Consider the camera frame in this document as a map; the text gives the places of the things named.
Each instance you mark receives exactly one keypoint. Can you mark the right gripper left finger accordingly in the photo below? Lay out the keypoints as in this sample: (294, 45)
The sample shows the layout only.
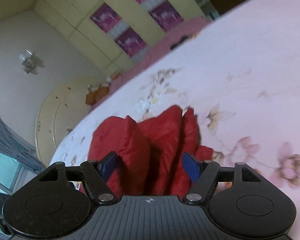
(95, 177)

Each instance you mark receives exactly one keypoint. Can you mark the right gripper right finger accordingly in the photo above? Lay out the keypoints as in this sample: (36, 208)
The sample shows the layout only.
(203, 175)

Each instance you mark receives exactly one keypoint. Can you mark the red quilted down jacket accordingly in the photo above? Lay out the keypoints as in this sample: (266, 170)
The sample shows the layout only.
(150, 152)

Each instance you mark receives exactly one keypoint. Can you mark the cream round headboard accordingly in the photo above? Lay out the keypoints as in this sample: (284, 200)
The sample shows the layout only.
(60, 113)

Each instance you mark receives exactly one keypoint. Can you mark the window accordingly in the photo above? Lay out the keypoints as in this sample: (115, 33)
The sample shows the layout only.
(10, 173)

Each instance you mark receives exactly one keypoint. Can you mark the grey blue curtain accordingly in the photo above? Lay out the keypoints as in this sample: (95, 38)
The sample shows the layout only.
(11, 148)

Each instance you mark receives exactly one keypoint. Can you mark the lower left purple poster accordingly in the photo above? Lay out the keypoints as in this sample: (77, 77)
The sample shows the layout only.
(130, 42)

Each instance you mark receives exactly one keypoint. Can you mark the dark garment on bed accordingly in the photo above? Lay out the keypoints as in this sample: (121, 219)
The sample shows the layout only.
(182, 40)

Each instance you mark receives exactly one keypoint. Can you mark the cream wardrobe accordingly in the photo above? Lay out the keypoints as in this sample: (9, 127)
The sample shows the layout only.
(72, 19)

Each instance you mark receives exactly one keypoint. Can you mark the upper left purple poster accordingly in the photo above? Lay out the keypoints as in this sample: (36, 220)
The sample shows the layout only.
(109, 21)

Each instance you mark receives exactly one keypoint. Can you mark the lower right purple poster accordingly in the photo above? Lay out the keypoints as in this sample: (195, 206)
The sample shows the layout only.
(166, 16)

